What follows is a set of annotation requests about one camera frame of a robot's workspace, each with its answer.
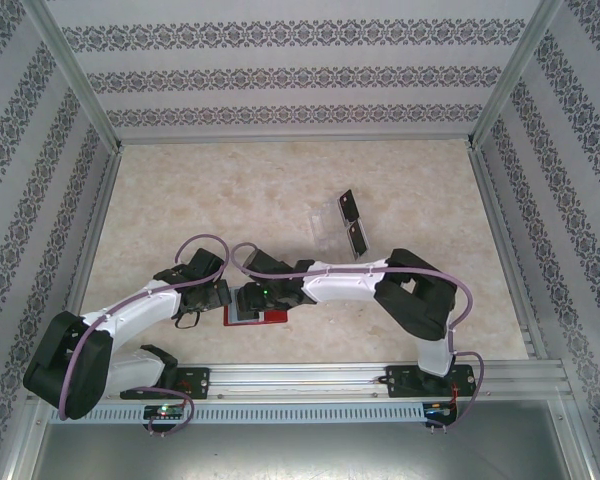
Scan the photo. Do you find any grey metal shelf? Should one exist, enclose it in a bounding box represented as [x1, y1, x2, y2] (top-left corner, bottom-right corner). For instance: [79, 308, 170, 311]
[27, 397, 599, 480]

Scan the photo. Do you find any perforated grey cable duct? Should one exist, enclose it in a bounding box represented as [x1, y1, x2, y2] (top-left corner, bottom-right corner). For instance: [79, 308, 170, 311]
[87, 402, 427, 425]

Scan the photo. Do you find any clear acrylic card tray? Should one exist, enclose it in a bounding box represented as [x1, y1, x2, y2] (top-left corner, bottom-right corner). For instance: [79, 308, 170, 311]
[308, 188, 371, 260]

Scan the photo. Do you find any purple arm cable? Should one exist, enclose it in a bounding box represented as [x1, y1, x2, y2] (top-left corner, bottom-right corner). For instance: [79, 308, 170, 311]
[232, 242, 485, 431]
[57, 233, 231, 435]

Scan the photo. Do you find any black VIP card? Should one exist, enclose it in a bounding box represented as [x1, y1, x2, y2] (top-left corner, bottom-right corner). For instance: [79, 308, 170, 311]
[335, 188, 361, 224]
[346, 222, 371, 260]

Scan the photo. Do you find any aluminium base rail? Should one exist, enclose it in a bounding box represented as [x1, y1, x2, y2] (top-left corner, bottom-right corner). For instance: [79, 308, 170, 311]
[107, 362, 567, 401]

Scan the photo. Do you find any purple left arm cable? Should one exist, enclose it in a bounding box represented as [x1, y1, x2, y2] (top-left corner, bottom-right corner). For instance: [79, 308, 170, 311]
[57, 233, 231, 435]

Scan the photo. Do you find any left control board green light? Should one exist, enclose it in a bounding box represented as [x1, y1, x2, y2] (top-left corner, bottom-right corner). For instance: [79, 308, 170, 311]
[143, 403, 187, 420]

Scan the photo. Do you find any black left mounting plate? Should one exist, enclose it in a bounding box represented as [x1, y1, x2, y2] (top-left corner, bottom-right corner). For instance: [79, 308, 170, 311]
[172, 366, 212, 401]

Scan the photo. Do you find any black mounting plate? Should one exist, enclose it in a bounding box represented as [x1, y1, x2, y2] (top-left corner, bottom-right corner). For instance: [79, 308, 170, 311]
[383, 363, 475, 400]
[172, 366, 212, 401]

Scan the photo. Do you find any aluminium frame post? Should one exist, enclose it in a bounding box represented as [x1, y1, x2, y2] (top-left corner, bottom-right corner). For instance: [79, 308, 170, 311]
[465, 0, 567, 151]
[21, 0, 126, 154]

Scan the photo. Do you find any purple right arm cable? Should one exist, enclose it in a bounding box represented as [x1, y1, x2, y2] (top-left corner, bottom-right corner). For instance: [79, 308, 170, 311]
[232, 242, 485, 431]

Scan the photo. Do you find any aluminium side rail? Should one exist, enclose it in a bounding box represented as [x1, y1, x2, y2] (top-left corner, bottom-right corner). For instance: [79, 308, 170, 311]
[59, 147, 126, 366]
[467, 142, 566, 364]

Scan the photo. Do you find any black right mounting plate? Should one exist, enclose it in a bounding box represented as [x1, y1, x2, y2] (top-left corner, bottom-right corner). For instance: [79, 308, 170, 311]
[383, 363, 475, 400]

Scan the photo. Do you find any red leather card holder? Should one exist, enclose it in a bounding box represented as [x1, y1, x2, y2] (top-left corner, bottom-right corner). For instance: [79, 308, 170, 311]
[222, 284, 291, 329]

